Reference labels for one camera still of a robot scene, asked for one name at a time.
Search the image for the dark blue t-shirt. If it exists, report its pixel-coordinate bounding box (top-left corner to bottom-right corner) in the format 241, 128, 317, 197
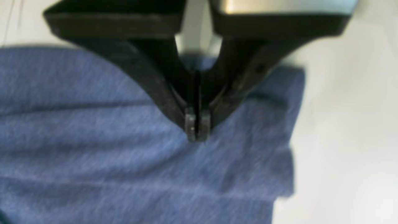
0, 47, 305, 224

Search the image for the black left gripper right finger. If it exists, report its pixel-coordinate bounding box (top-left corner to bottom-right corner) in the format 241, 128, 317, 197
197, 0, 358, 141

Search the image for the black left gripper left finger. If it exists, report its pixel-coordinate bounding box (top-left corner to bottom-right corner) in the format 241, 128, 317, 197
44, 0, 197, 141

